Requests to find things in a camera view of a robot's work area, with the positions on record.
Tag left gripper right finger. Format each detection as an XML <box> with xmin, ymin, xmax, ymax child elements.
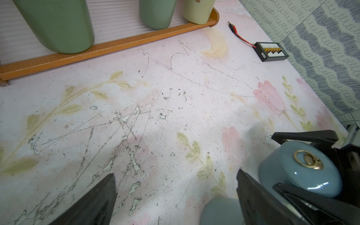
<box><xmin>237</xmin><ymin>169</ymin><xmax>306</xmax><ymax>225</ymax></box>

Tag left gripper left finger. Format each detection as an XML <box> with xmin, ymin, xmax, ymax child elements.
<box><xmin>50</xmin><ymin>173</ymin><xmax>117</xmax><ymax>225</ymax></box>

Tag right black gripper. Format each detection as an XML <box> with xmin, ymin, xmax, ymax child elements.
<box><xmin>271</xmin><ymin>124</ymin><xmax>360</xmax><ymax>225</ymax></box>

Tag blue canister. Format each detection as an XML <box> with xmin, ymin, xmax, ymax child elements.
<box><xmin>259</xmin><ymin>141</ymin><xmax>343</xmax><ymax>204</ymax></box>
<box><xmin>199</xmin><ymin>196</ymin><xmax>244</xmax><ymax>225</ymax></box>

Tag green canister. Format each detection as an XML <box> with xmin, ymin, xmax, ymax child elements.
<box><xmin>139</xmin><ymin>0</ymin><xmax>176</xmax><ymax>30</ymax></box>
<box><xmin>13</xmin><ymin>0</ymin><xmax>95</xmax><ymax>54</ymax></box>

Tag wooden three-tier shelf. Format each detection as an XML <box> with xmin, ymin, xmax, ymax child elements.
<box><xmin>1</xmin><ymin>8</ymin><xmax>220</xmax><ymax>87</ymax></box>

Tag floral pink table mat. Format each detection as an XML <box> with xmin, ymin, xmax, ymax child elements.
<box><xmin>1</xmin><ymin>1</ymin><xmax>347</xmax><ymax>225</ymax></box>

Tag black terminal board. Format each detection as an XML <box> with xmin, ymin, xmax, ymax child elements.
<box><xmin>253</xmin><ymin>42</ymin><xmax>289</xmax><ymax>62</ymax></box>

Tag pale yellow canister bottom right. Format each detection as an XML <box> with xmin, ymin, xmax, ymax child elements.
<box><xmin>182</xmin><ymin>0</ymin><xmax>215</xmax><ymax>24</ymax></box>

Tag red black probe cable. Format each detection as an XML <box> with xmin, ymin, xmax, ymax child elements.
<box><xmin>227</xmin><ymin>22</ymin><xmax>257</xmax><ymax>48</ymax></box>

